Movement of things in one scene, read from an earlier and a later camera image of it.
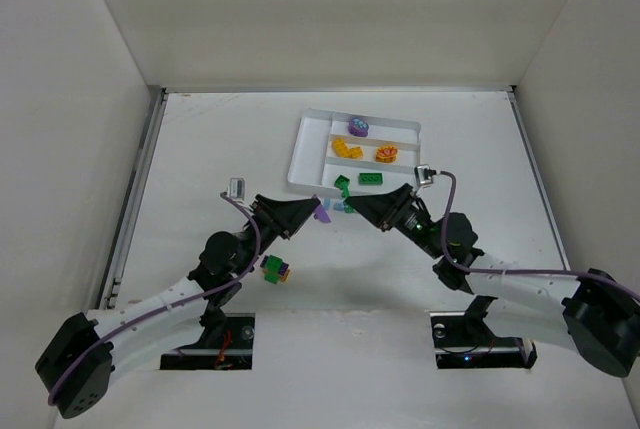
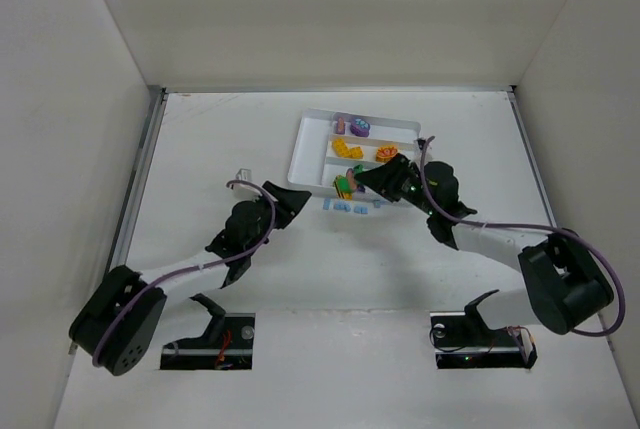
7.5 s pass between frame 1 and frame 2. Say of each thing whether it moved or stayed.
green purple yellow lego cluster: moved
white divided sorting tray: stayed
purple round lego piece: stayed
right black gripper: moved
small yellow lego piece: stayed
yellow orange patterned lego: stayed
